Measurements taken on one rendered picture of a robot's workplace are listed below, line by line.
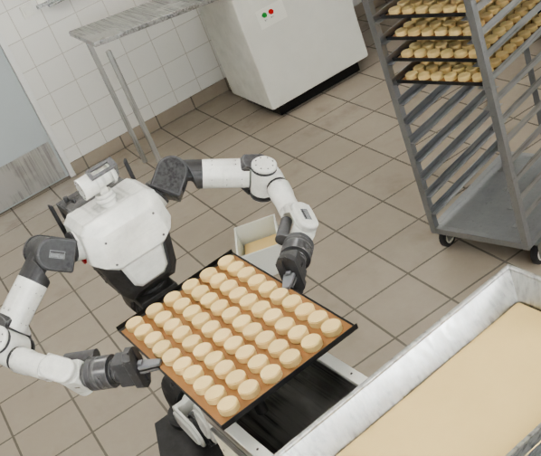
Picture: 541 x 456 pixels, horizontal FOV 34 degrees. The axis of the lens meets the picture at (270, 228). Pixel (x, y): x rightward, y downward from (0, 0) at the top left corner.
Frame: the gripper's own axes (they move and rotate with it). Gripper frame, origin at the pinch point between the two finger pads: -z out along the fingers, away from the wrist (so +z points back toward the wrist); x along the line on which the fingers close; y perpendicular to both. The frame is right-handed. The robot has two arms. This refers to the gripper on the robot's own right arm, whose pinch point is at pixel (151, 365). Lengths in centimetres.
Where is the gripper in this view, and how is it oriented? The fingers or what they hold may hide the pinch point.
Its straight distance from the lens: 226.4
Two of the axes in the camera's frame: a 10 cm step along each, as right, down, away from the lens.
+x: -3.3, -8.1, -4.9
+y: 1.8, -5.6, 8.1
